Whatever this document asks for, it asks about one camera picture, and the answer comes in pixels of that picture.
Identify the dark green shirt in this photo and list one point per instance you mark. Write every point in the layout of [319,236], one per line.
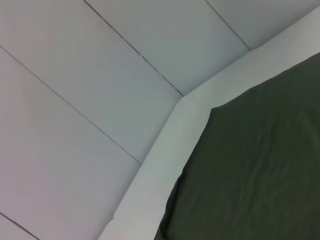
[250,162]

